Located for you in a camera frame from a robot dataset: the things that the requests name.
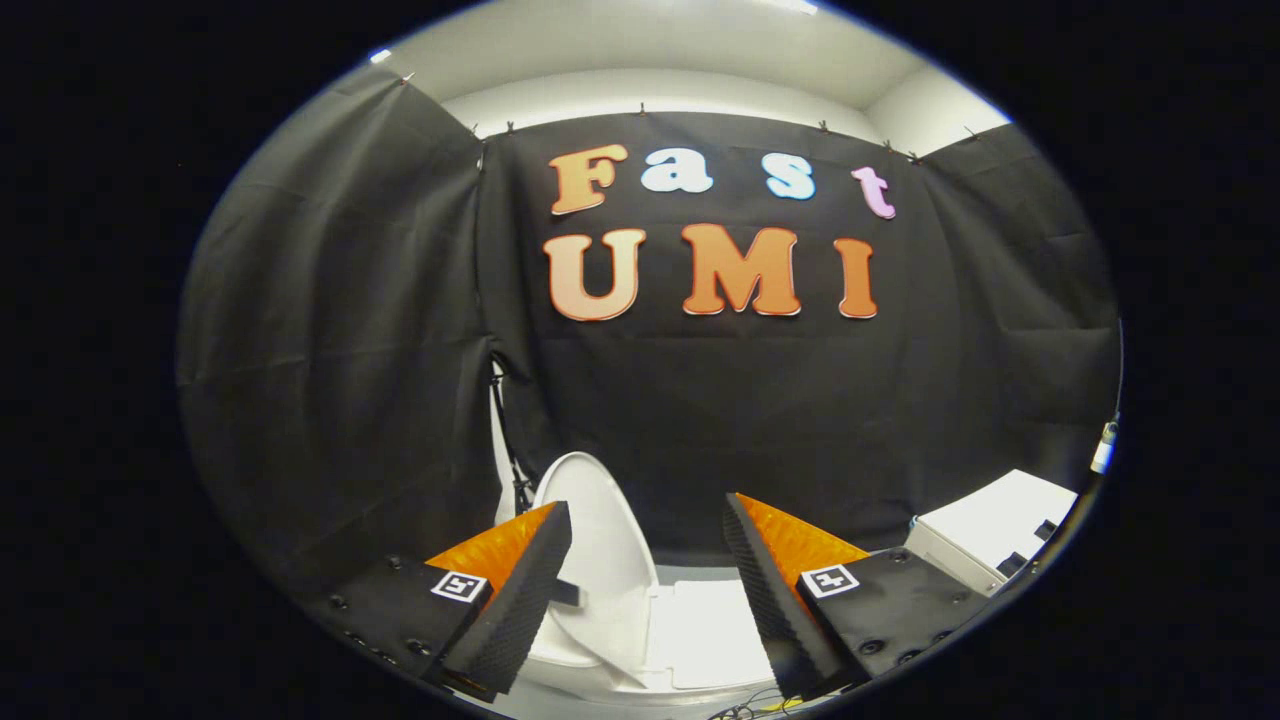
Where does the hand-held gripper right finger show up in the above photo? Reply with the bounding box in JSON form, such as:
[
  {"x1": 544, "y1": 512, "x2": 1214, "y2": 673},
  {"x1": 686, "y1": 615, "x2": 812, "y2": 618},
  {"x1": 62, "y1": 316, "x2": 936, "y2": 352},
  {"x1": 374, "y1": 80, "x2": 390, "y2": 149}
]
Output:
[{"x1": 722, "y1": 492, "x2": 991, "y2": 701}]

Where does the black backdrop stand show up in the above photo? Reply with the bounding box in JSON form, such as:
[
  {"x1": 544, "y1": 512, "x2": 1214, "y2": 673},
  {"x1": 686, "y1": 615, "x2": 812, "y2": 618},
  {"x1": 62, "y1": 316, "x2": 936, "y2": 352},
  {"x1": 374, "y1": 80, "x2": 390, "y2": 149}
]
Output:
[{"x1": 488, "y1": 355, "x2": 533, "y2": 513}]

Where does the white drawer cabinet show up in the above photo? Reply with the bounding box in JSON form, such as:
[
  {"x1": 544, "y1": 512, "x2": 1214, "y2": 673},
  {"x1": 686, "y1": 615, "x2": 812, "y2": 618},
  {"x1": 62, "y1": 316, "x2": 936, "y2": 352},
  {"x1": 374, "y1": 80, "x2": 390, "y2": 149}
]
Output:
[{"x1": 905, "y1": 469, "x2": 1081, "y2": 598}]

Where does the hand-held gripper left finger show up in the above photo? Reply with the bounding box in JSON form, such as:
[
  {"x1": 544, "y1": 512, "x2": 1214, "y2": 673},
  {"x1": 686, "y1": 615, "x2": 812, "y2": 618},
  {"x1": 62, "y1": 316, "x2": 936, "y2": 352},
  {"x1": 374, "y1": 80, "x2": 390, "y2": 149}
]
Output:
[{"x1": 322, "y1": 500, "x2": 574, "y2": 704}]

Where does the black backdrop cloth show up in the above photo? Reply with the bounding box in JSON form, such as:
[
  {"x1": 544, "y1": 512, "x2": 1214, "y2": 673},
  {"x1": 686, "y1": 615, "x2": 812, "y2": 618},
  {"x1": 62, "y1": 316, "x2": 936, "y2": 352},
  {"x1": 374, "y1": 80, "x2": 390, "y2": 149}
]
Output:
[{"x1": 178, "y1": 62, "x2": 1121, "y2": 601}]

